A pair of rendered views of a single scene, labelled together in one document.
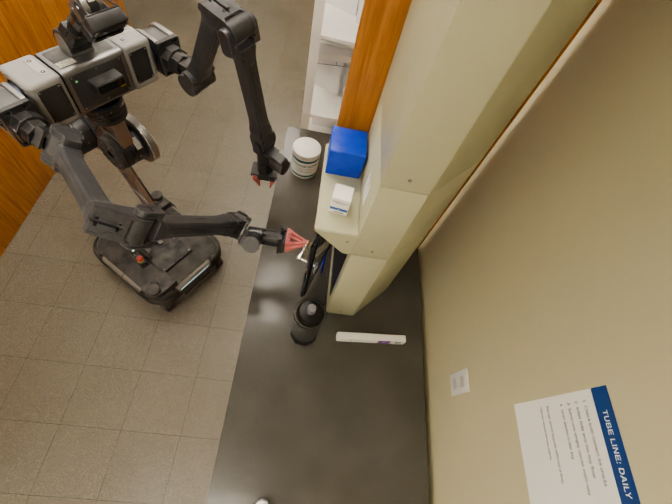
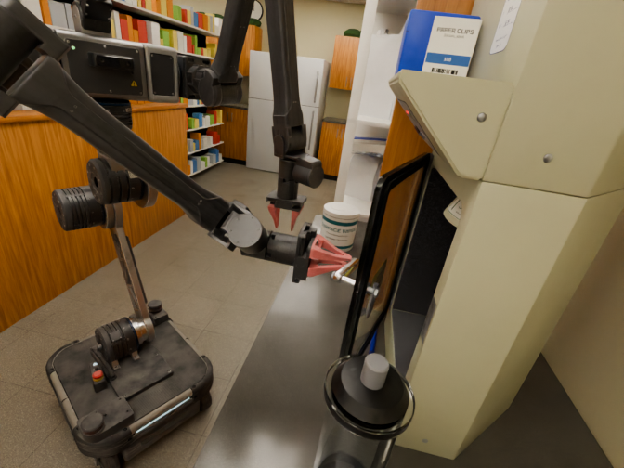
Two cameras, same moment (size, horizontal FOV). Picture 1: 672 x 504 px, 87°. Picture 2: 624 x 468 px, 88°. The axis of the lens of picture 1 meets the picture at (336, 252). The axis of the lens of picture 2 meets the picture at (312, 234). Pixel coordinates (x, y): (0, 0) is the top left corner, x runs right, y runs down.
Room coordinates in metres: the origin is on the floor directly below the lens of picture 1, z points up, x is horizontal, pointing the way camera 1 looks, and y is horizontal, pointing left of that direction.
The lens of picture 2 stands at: (0.14, 0.01, 1.49)
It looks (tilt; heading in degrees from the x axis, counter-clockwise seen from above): 25 degrees down; 19
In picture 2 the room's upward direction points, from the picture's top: 8 degrees clockwise
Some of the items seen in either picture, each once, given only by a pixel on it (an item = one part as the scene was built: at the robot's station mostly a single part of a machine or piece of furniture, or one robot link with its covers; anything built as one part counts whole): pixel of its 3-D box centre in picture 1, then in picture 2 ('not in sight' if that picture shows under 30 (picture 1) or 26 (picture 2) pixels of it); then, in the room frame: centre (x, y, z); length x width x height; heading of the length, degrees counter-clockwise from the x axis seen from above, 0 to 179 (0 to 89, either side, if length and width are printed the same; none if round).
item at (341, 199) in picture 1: (341, 199); (448, 51); (0.61, 0.03, 1.54); 0.05 x 0.05 x 0.06; 5
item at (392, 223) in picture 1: (384, 231); (514, 219); (0.72, -0.13, 1.33); 0.32 x 0.25 x 0.77; 12
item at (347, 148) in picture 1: (346, 152); (432, 51); (0.76, 0.07, 1.56); 0.10 x 0.10 x 0.09; 12
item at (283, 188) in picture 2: (265, 166); (287, 189); (0.91, 0.37, 1.21); 0.10 x 0.07 x 0.07; 102
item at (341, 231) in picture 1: (337, 196); (422, 116); (0.68, 0.05, 1.46); 0.32 x 0.12 x 0.10; 12
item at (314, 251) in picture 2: (293, 241); (325, 259); (0.64, 0.15, 1.19); 0.09 x 0.07 x 0.07; 103
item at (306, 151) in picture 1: (305, 158); (338, 226); (1.21, 0.29, 1.02); 0.13 x 0.13 x 0.15
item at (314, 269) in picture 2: (293, 240); (326, 254); (0.64, 0.15, 1.20); 0.09 x 0.07 x 0.07; 103
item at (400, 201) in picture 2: (324, 242); (383, 266); (0.69, 0.05, 1.19); 0.30 x 0.01 x 0.40; 173
